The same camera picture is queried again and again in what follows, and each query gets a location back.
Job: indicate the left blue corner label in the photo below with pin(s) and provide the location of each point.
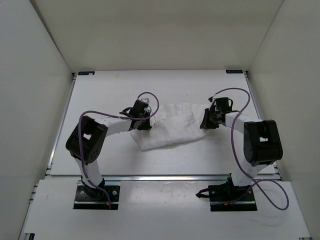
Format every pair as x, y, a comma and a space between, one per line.
86, 73

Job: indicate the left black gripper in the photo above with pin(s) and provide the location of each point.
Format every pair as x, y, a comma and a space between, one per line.
146, 127

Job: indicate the right blue corner label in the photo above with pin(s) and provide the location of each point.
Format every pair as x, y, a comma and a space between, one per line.
234, 71

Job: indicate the blue corner label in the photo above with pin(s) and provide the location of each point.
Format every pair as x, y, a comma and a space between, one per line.
234, 71
86, 73

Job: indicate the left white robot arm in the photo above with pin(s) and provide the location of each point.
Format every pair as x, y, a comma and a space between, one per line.
86, 141

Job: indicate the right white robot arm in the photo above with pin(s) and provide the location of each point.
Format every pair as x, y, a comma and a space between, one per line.
261, 140

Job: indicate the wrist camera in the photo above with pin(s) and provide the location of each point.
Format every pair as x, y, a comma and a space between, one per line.
145, 100
213, 102

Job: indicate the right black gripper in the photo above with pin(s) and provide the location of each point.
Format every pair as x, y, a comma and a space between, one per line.
205, 124

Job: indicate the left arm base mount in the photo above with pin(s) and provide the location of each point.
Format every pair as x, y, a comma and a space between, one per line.
87, 198

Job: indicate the aluminium table rail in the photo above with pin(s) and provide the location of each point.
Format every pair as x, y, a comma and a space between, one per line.
167, 178

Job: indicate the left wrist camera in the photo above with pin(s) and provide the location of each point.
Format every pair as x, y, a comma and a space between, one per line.
145, 100

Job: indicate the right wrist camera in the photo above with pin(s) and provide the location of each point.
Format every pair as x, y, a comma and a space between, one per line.
213, 102

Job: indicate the white skirt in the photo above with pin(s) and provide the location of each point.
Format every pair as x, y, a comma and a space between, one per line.
173, 124

